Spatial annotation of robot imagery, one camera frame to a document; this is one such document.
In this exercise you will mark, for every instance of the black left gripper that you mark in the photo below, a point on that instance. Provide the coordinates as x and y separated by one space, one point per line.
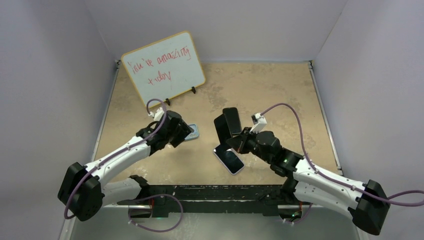
184 131

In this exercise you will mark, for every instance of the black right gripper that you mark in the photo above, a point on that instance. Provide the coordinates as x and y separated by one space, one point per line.
239 143

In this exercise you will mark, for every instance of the black phone with white sticker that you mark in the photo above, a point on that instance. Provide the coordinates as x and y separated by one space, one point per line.
222 129

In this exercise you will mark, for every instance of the lavender phone case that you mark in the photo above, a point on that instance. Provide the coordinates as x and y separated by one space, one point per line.
229 160

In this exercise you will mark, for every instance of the light blue phone case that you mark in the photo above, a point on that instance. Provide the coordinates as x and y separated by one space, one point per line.
194 132

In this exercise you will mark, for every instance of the black phone case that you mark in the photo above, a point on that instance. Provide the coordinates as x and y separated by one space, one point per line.
233 120

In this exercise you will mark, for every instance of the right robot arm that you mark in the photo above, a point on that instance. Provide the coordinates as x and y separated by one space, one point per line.
313 184

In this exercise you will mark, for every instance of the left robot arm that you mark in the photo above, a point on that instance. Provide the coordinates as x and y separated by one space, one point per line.
87 188

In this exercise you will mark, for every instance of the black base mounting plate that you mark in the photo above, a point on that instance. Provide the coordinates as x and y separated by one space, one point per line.
268 200

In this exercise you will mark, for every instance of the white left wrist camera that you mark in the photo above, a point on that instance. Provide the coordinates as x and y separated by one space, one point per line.
158 114

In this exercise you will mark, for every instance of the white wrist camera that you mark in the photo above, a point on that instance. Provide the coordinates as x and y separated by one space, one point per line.
259 122
158 114

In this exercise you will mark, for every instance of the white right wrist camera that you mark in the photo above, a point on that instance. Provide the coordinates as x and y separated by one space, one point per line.
259 122

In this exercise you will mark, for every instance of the white board with yellow frame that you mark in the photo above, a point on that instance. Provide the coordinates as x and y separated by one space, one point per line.
165 69

